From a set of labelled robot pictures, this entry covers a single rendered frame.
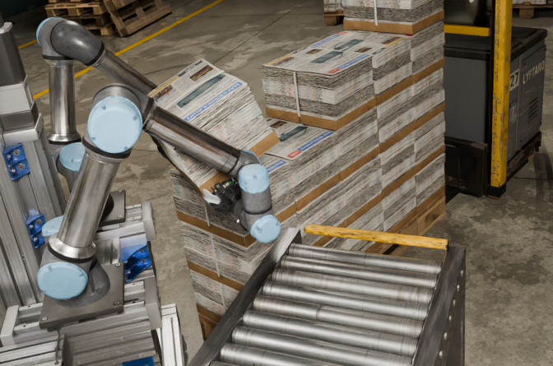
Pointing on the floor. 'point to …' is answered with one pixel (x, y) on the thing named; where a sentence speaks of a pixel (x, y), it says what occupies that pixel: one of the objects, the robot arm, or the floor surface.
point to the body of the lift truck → (518, 137)
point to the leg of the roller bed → (457, 352)
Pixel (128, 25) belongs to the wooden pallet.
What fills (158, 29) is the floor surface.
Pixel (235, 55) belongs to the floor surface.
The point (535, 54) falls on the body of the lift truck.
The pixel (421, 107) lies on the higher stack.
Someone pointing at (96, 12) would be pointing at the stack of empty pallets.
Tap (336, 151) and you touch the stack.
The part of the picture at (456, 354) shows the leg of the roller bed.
